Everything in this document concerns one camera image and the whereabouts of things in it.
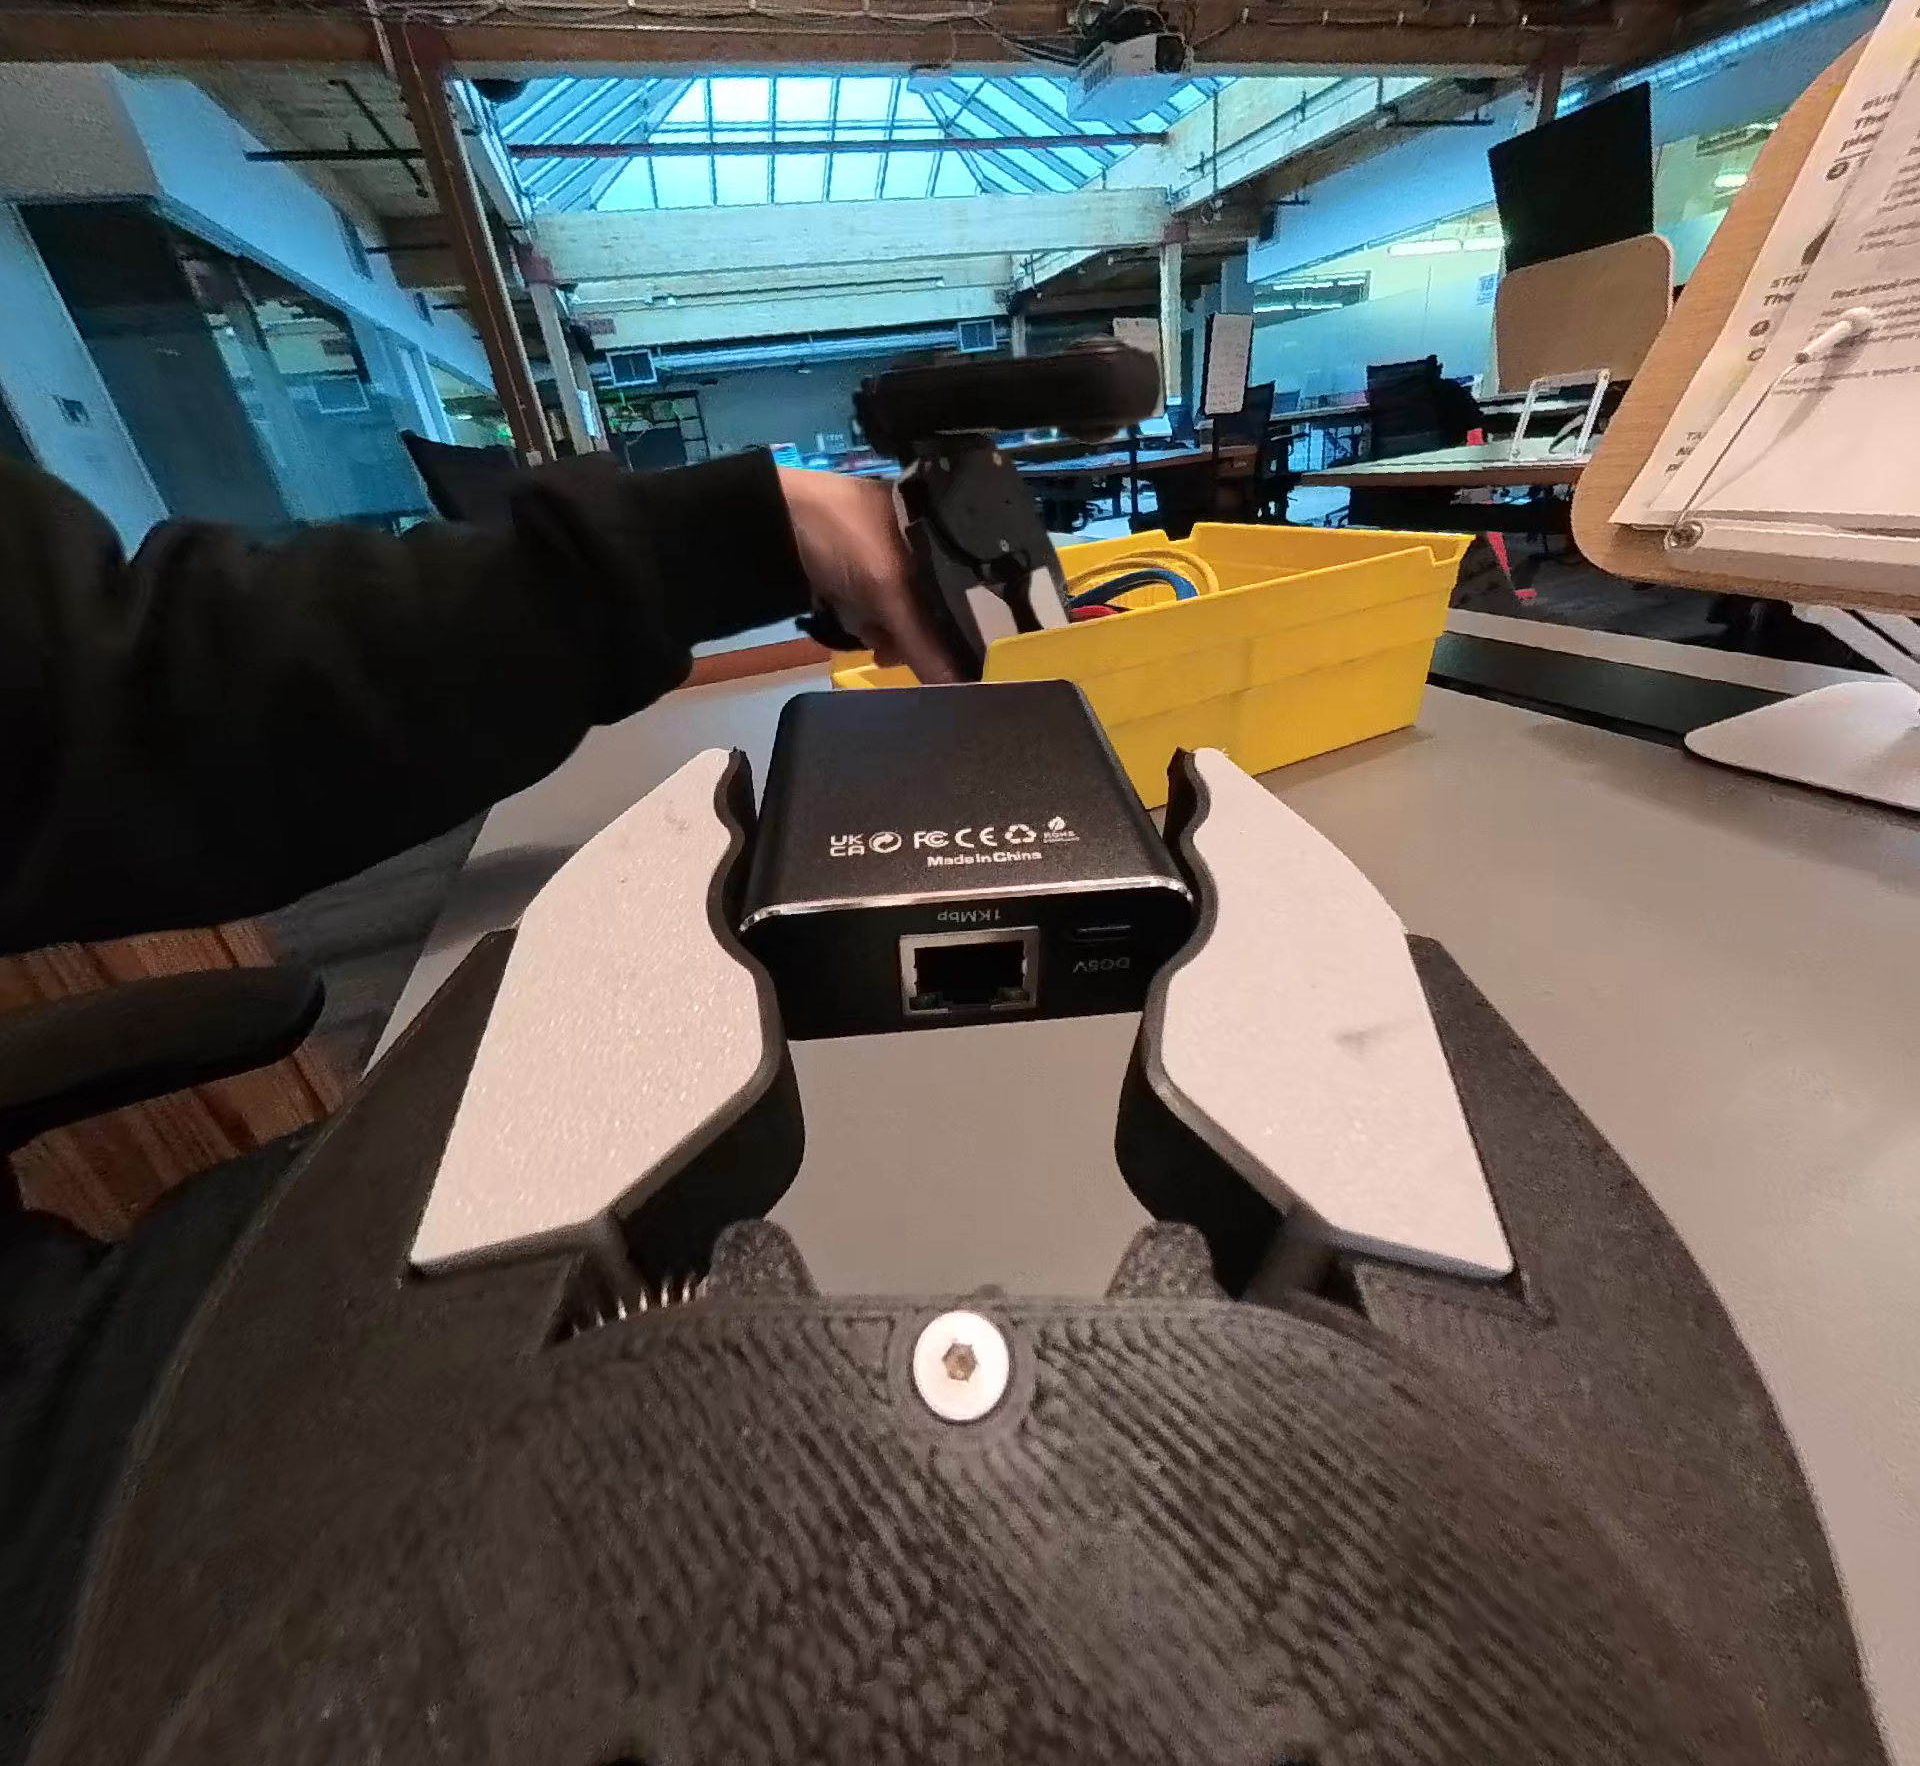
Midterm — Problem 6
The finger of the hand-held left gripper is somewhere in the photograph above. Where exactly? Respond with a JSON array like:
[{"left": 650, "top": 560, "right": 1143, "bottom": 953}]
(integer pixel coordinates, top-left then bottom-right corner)
[{"left": 960, "top": 556, "right": 1077, "bottom": 686}]

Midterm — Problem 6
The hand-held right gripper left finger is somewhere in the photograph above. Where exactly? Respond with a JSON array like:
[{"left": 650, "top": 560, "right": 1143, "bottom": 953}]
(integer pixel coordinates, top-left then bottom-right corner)
[{"left": 409, "top": 746, "right": 808, "bottom": 1293}]

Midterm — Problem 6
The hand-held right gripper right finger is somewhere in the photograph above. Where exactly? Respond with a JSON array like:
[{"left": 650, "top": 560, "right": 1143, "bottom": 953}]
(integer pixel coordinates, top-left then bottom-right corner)
[{"left": 1117, "top": 746, "right": 1518, "bottom": 1307}]

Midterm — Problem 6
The black network splitter box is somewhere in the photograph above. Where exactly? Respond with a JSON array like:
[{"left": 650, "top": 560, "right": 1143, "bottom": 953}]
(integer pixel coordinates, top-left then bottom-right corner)
[{"left": 738, "top": 682, "right": 1199, "bottom": 1039}]

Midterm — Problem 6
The yellow plastic bin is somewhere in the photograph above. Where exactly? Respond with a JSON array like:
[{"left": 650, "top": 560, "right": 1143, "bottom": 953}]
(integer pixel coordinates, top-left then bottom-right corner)
[{"left": 830, "top": 521, "right": 1474, "bottom": 813}]

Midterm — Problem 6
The person's left forearm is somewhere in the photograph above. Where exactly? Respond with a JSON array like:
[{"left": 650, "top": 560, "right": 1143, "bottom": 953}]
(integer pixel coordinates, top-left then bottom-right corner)
[{"left": 0, "top": 445, "right": 820, "bottom": 959}]

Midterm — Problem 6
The person's left hand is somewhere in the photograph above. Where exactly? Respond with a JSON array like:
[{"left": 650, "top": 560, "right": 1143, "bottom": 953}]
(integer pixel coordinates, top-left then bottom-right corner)
[{"left": 777, "top": 465, "right": 965, "bottom": 687}]

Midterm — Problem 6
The ceiling projector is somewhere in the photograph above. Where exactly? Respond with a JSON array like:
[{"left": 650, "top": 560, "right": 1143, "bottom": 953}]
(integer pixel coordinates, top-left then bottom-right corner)
[{"left": 1068, "top": 32, "right": 1194, "bottom": 128}]

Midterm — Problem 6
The black chair armrest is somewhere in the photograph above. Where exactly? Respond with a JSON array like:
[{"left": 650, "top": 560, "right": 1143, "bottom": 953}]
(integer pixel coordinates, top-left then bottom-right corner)
[{"left": 0, "top": 962, "right": 324, "bottom": 1154}]

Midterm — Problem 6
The white stand base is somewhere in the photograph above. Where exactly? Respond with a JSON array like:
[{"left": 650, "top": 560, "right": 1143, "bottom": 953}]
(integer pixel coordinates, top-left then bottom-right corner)
[{"left": 1682, "top": 603, "right": 1920, "bottom": 817}]

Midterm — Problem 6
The black monitor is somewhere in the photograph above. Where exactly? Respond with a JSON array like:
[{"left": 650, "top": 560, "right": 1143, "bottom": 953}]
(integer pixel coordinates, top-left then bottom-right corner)
[{"left": 1488, "top": 84, "right": 1655, "bottom": 274}]

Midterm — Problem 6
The printed instruction sheet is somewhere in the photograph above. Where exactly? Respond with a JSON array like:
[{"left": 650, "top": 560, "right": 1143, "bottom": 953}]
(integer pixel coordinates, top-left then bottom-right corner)
[{"left": 1613, "top": 0, "right": 1920, "bottom": 529}]

